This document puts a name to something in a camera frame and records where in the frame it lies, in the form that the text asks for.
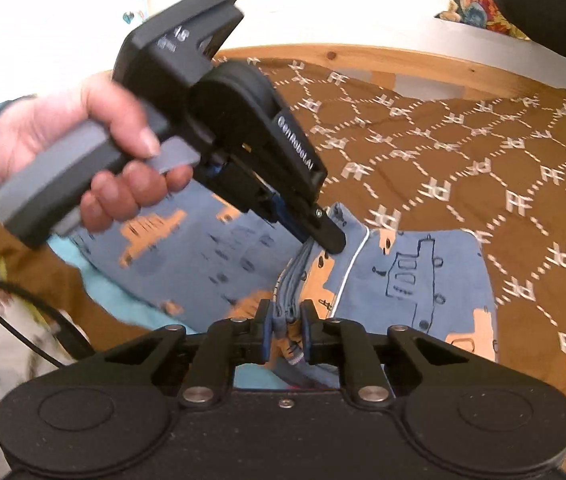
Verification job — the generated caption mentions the blue pants with orange print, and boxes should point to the blue pants with orange print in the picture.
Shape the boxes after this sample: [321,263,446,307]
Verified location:
[66,192,498,391]

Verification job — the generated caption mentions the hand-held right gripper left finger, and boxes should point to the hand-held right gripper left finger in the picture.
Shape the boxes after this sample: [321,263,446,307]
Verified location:
[103,300,271,409]

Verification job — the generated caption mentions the brown patterned patchwork blanket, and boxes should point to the brown patterned patchwork blanket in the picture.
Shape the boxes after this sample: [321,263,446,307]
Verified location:
[0,57,566,480]

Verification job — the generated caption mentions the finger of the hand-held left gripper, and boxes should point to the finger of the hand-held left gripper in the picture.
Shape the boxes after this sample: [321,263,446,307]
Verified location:
[258,192,314,244]
[283,195,348,254]

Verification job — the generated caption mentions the black cable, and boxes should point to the black cable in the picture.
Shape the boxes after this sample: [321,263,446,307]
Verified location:
[0,265,95,368]

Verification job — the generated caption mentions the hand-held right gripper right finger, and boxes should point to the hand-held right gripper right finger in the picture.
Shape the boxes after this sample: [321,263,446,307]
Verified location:
[300,300,470,409]

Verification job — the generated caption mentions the person's left hand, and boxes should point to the person's left hand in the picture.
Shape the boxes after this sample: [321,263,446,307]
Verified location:
[0,71,195,234]

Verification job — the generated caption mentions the wooden bed frame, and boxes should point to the wooden bed frame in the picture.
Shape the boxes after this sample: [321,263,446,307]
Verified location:
[215,45,566,103]

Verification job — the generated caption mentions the black clothing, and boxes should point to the black clothing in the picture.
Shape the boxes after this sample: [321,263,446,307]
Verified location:
[440,0,566,73]

